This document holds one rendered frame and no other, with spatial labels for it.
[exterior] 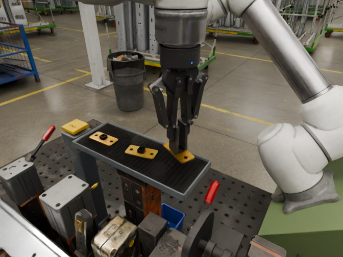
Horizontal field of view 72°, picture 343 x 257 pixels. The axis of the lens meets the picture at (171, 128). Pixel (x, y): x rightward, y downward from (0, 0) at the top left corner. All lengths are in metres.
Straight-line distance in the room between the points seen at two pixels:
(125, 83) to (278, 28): 2.47
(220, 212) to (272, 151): 0.39
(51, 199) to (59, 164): 0.80
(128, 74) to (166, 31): 2.68
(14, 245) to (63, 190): 0.18
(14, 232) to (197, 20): 0.67
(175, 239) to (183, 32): 0.42
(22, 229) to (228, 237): 0.53
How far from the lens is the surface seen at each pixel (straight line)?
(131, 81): 3.14
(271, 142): 0.86
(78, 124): 0.82
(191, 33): 0.41
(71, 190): 0.66
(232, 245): 0.48
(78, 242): 0.67
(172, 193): 0.54
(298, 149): 0.86
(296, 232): 0.89
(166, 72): 0.44
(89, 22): 4.03
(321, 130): 0.88
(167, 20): 0.41
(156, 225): 0.56
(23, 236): 0.76
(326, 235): 0.86
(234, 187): 1.22
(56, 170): 1.41
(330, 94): 0.89
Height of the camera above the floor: 1.55
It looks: 32 degrees down
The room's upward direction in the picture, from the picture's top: straight up
